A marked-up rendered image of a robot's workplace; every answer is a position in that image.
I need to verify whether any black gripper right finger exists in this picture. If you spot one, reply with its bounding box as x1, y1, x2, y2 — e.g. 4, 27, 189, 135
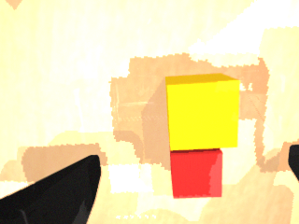
288, 144, 299, 182

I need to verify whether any red block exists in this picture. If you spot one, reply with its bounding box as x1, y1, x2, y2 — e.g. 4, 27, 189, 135
170, 148, 223, 199

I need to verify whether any yellow cube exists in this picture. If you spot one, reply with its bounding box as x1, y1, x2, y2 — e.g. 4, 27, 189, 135
165, 73, 239, 150

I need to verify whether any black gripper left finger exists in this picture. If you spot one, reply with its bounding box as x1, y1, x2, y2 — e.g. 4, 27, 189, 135
0, 155, 101, 224

